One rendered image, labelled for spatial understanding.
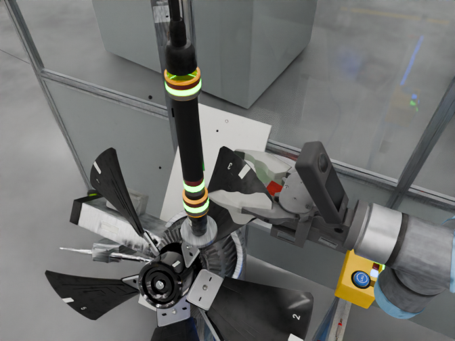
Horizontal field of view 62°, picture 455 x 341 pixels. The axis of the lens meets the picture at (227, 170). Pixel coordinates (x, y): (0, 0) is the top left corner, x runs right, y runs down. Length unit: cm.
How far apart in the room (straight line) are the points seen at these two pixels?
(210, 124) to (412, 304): 73
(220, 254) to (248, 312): 18
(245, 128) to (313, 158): 64
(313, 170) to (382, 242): 13
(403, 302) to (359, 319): 170
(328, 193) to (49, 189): 255
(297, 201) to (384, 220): 11
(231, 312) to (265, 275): 137
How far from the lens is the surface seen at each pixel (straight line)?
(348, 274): 118
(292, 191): 54
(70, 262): 253
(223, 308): 97
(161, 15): 112
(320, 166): 47
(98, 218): 122
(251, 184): 84
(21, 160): 319
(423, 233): 54
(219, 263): 107
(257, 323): 97
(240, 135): 110
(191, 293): 98
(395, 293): 62
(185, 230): 74
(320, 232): 57
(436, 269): 55
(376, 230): 53
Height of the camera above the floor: 209
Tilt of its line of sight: 50 degrees down
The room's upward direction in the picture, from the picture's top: straight up
